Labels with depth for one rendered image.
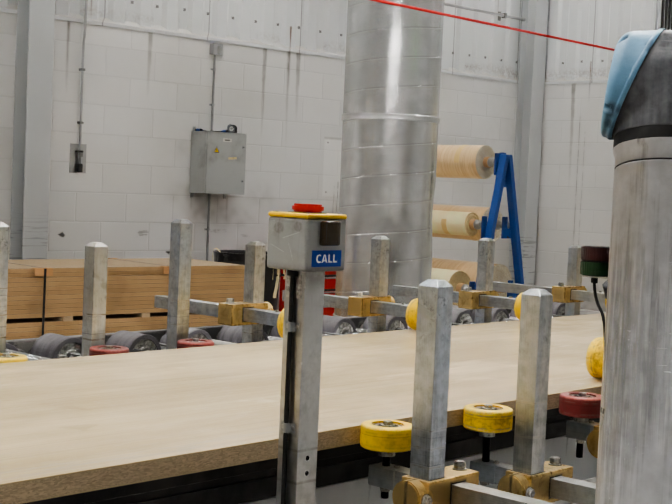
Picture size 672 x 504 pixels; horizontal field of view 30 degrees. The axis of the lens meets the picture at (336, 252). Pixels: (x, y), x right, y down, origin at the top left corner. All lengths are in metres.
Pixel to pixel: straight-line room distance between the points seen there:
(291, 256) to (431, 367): 0.32
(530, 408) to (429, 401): 0.25
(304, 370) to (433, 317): 0.26
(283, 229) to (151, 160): 8.61
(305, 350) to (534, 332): 0.50
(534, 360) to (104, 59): 8.16
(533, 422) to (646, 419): 0.69
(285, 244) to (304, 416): 0.21
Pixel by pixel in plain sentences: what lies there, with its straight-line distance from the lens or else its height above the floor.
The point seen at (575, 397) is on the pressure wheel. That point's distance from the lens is 2.23.
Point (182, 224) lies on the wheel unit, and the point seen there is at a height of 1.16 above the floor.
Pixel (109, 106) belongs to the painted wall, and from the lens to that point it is 9.91.
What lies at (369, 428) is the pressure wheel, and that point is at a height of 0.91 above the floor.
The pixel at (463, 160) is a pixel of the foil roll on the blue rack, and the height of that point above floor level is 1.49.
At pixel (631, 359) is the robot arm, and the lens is 1.29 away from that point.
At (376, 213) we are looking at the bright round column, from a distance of 6.05.
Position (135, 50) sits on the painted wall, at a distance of 10.06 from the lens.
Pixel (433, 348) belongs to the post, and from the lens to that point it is 1.73.
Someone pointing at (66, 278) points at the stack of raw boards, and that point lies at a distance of 8.23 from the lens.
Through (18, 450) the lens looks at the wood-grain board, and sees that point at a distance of 1.67.
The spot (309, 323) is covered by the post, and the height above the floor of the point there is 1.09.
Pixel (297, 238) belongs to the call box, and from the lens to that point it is 1.51.
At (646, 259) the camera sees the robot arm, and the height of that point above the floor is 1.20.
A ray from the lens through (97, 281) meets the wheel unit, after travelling 2.68.
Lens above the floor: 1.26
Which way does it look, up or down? 3 degrees down
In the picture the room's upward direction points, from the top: 2 degrees clockwise
